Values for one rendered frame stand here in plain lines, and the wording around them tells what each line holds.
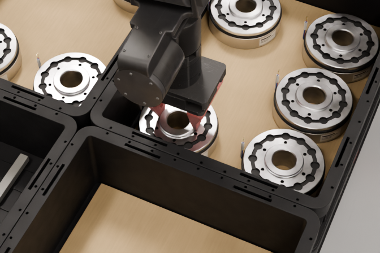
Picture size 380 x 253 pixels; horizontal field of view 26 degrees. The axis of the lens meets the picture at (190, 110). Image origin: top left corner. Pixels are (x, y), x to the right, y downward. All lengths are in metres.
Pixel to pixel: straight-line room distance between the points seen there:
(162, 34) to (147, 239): 0.28
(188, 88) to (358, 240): 0.36
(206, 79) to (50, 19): 0.34
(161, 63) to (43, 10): 0.42
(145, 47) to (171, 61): 0.04
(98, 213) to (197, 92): 0.20
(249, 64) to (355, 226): 0.27
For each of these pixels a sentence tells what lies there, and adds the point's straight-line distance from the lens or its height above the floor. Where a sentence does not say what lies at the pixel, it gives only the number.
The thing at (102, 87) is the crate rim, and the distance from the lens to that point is 1.00.
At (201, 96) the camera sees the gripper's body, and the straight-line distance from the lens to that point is 0.95.
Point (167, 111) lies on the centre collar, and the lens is 1.06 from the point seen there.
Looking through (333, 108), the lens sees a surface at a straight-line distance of 1.08.
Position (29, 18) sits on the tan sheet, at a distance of 1.23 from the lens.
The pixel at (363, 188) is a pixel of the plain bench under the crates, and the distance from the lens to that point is 1.21.
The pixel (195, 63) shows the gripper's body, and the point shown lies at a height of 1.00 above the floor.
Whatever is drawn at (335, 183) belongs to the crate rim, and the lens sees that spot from 0.94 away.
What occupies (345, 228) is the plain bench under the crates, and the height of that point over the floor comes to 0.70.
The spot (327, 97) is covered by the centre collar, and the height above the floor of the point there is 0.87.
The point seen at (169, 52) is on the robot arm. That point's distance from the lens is 0.86.
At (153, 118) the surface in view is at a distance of 1.06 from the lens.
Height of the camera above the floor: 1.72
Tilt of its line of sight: 54 degrees down
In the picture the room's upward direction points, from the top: straight up
